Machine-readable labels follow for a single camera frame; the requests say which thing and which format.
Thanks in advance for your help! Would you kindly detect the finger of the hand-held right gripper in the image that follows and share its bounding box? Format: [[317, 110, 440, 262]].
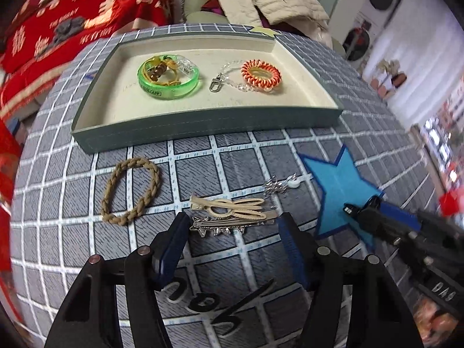
[[367, 195, 423, 231], [342, 205, 417, 247]]

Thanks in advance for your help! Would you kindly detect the silver rhinestone hair clip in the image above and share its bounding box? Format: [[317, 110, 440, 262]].
[[188, 210, 279, 238]]

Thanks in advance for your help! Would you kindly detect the thin yellow hair elastic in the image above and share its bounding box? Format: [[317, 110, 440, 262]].
[[143, 55, 182, 88]]

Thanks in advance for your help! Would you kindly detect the grey checked tablecloth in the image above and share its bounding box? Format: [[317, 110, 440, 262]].
[[9, 23, 446, 348]]

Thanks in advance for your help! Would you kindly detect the clear crystal bead chain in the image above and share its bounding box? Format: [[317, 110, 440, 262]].
[[208, 60, 269, 94]]

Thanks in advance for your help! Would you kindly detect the beige down jacket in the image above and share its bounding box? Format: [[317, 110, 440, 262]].
[[214, 0, 332, 44]]

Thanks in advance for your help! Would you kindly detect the red plastic bag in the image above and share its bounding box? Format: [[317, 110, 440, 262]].
[[0, 116, 22, 272]]

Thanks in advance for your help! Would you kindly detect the red printed sofa blanket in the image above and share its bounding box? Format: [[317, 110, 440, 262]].
[[0, 0, 175, 117]]

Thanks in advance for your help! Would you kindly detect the beige hair clip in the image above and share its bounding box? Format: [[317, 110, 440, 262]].
[[189, 195, 267, 219]]

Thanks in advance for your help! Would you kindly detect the green translucent bangle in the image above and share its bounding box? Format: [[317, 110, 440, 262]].
[[137, 54, 201, 101]]

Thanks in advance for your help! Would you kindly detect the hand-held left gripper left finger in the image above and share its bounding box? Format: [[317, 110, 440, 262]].
[[43, 212, 191, 348]]

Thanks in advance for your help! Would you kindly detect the brown braided hair tie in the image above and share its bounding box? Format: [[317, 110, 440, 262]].
[[101, 157, 161, 224]]

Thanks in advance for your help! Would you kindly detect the white washing machine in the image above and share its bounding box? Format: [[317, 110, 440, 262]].
[[342, 11, 374, 62]]

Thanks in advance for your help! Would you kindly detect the white sheer curtain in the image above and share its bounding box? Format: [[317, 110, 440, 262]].
[[370, 0, 464, 124]]

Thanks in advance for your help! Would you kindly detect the yellow star sticker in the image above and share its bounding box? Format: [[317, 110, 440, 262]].
[[248, 26, 278, 39]]

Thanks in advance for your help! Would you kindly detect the blue star sticker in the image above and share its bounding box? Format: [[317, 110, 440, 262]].
[[301, 144, 385, 251]]

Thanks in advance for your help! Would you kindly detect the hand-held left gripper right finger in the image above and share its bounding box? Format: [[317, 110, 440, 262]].
[[277, 211, 425, 348]]

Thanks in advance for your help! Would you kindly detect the orange spiral hair tie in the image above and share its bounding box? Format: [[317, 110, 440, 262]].
[[240, 59, 281, 88]]

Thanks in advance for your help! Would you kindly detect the silver pearl earring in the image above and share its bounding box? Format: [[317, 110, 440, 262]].
[[263, 176, 301, 198]]

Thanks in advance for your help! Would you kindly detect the grey-green jewelry tray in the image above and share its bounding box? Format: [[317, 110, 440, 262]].
[[71, 29, 343, 153]]

